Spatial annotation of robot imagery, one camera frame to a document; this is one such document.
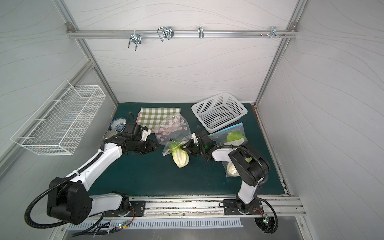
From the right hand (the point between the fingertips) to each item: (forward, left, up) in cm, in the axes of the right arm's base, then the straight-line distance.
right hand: (179, 146), depth 88 cm
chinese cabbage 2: (+7, -34, 0) cm, 35 cm away
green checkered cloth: (+27, +26, -7) cm, 38 cm away
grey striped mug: (+14, +55, -11) cm, 58 cm away
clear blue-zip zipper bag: (+7, -24, +1) cm, 25 cm away
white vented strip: (-38, +9, -8) cm, 39 cm away
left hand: (-5, +12, +4) cm, 13 cm away
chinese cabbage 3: (-12, -30, -2) cm, 33 cm away
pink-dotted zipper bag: (+14, +8, -5) cm, 17 cm away
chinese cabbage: (-8, -2, +3) cm, 9 cm away
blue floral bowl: (+19, +48, -4) cm, 51 cm away
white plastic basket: (+36, -26, -7) cm, 45 cm away
